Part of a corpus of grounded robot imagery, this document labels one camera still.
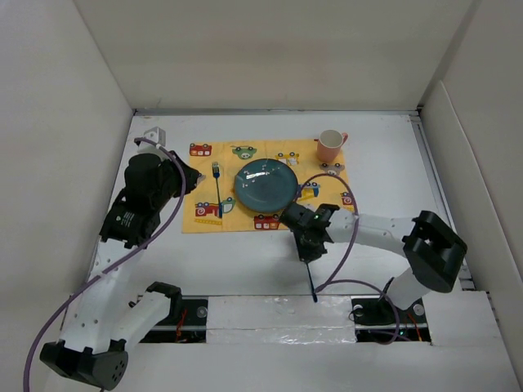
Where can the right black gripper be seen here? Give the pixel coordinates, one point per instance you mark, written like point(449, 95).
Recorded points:
point(309, 254)

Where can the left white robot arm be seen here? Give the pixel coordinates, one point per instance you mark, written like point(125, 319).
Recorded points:
point(94, 348)

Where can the teal ceramic plate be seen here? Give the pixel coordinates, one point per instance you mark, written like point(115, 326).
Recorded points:
point(265, 185)

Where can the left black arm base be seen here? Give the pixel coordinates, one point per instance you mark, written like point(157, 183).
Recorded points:
point(190, 328)

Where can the yellow cartoon vehicle cloth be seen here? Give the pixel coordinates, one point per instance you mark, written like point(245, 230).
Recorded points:
point(201, 209)

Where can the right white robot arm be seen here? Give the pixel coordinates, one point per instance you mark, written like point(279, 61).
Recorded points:
point(435, 253)

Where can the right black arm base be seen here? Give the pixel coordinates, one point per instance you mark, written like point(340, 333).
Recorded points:
point(375, 322)

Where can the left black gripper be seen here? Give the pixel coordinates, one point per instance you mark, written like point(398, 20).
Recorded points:
point(169, 164)

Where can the blue metal spoon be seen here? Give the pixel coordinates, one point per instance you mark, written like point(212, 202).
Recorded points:
point(311, 282)

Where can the pink ceramic mug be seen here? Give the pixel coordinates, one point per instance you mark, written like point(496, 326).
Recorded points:
point(329, 145)

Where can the white foam front block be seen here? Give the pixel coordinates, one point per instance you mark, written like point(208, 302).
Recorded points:
point(289, 320)

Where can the blue metal fork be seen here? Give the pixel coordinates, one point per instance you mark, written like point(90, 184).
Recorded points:
point(216, 175)

